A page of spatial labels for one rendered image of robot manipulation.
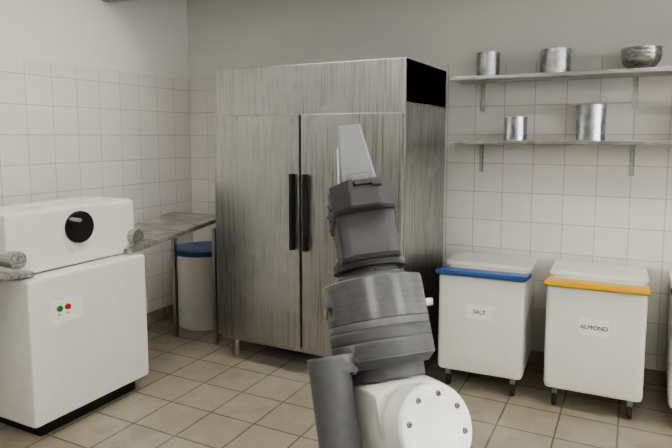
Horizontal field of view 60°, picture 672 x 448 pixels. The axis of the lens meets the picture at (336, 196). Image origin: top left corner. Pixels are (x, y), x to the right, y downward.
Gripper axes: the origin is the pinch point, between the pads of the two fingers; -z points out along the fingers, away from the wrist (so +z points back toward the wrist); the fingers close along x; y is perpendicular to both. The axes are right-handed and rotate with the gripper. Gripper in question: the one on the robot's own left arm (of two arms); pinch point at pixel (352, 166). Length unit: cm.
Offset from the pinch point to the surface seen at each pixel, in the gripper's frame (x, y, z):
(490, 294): -300, -101, -10
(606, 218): -311, -191, -48
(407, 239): -296, -57, -50
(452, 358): -326, -76, 23
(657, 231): -301, -215, -33
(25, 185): -323, 185, -128
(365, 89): -268, -44, -140
